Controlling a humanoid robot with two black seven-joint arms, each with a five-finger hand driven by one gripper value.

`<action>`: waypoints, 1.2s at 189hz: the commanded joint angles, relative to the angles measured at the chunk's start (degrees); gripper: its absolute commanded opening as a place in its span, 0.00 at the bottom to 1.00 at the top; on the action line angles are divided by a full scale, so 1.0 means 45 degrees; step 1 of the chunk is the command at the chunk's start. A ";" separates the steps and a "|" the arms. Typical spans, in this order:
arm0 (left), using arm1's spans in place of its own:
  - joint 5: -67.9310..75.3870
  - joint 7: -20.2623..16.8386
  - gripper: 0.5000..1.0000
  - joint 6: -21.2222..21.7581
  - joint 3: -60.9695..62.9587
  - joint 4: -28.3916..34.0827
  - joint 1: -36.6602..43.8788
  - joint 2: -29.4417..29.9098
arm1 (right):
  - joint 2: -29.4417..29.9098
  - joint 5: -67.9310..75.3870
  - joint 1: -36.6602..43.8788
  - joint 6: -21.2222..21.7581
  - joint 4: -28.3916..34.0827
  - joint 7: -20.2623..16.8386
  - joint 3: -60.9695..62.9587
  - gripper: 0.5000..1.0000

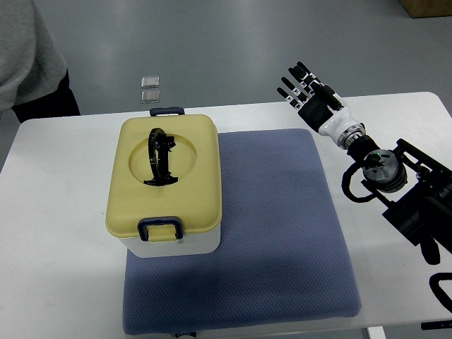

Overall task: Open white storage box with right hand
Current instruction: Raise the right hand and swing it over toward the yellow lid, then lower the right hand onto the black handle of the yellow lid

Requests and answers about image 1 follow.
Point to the blue padded mat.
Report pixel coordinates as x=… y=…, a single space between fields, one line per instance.
x=282 y=255

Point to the yellow storage box lid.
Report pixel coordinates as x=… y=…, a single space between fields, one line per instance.
x=166 y=179

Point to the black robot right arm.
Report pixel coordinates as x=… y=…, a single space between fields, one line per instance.
x=414 y=187

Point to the person in grey sweater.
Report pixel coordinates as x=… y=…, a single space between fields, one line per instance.
x=34 y=76

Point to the upper metal floor plate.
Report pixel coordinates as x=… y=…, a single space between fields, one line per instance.
x=150 y=82

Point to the white storage box base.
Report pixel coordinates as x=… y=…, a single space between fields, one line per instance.
x=190 y=244

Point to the brown cardboard box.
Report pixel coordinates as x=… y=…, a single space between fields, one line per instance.
x=427 y=8

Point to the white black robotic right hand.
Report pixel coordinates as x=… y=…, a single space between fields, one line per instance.
x=318 y=105

